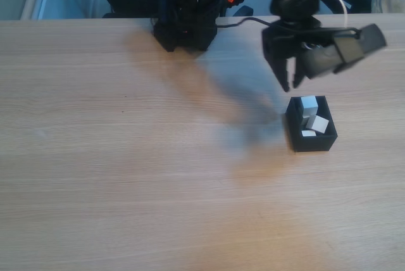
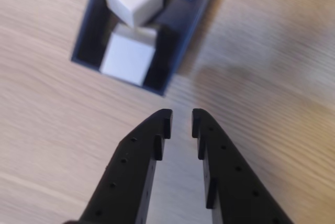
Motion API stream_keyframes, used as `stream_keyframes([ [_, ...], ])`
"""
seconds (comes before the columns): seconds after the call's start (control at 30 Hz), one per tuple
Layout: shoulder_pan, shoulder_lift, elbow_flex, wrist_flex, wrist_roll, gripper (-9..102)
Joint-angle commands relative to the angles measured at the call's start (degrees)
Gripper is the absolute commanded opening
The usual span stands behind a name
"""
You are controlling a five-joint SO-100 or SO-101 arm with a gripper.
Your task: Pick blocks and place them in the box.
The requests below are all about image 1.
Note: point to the black open box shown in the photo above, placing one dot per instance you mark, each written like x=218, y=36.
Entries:
x=313, y=144

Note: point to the black oval webcam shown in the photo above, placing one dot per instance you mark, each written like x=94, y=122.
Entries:
x=348, y=49

